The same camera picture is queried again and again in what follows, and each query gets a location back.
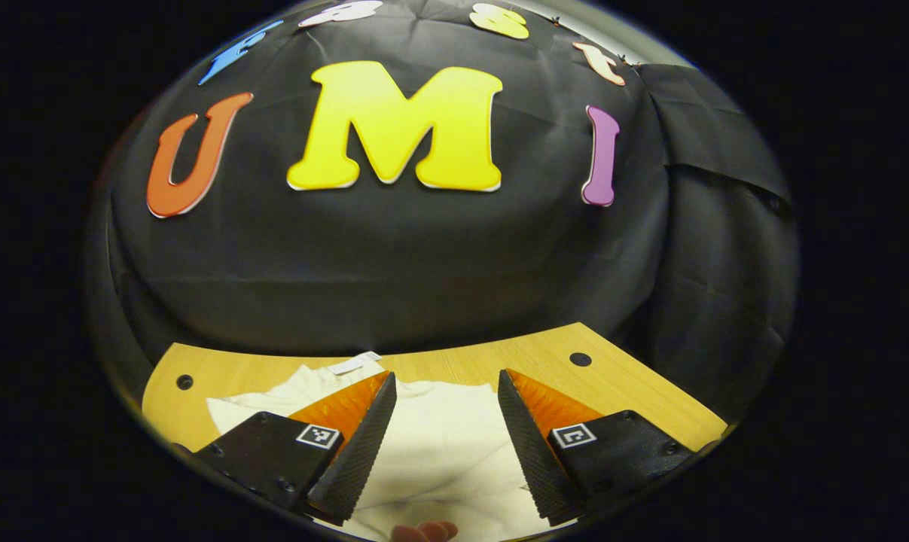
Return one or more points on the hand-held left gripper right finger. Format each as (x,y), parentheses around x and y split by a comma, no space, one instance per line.
(533,452)

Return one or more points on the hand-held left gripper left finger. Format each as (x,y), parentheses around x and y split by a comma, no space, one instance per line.
(364,452)

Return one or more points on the cream sweatshirt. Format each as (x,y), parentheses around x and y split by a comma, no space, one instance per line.
(446,452)

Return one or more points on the black backdrop cloth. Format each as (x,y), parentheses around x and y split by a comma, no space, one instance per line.
(424,263)

